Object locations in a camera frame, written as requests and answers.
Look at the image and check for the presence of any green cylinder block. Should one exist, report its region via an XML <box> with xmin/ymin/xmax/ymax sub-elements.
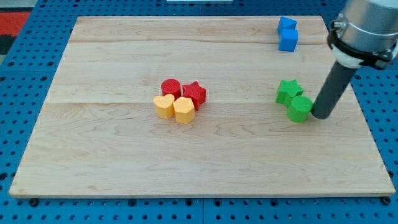
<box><xmin>287</xmin><ymin>95</ymin><xmax>313</xmax><ymax>123</ymax></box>

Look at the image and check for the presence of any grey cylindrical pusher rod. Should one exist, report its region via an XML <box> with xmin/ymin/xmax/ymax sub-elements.
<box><xmin>312</xmin><ymin>61</ymin><xmax>357</xmax><ymax>119</ymax></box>

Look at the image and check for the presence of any yellow heart block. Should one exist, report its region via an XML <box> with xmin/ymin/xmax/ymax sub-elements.
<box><xmin>153</xmin><ymin>94</ymin><xmax>175</xmax><ymax>119</ymax></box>

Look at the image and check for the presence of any red star block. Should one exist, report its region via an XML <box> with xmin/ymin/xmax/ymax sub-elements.
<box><xmin>183</xmin><ymin>81</ymin><xmax>206</xmax><ymax>111</ymax></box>

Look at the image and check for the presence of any wooden board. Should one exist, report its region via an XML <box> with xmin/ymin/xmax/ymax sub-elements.
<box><xmin>9</xmin><ymin>16</ymin><xmax>395</xmax><ymax>198</ymax></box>

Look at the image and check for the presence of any yellow pentagon block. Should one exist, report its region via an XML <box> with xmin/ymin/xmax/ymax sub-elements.
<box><xmin>173</xmin><ymin>96</ymin><xmax>195</xmax><ymax>124</ymax></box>

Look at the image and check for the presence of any green star block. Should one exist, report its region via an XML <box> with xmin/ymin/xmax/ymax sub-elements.
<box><xmin>275</xmin><ymin>80</ymin><xmax>304</xmax><ymax>108</ymax></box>

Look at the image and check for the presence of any red cylinder block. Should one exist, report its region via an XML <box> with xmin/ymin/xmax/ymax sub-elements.
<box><xmin>160</xmin><ymin>78</ymin><xmax>181</xmax><ymax>100</ymax></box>

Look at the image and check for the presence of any blue cube block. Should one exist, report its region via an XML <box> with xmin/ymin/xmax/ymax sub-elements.
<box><xmin>279</xmin><ymin>29</ymin><xmax>299</xmax><ymax>52</ymax></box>

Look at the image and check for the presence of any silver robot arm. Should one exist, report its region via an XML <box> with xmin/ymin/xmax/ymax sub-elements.
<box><xmin>327</xmin><ymin>0</ymin><xmax>397</xmax><ymax>70</ymax></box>

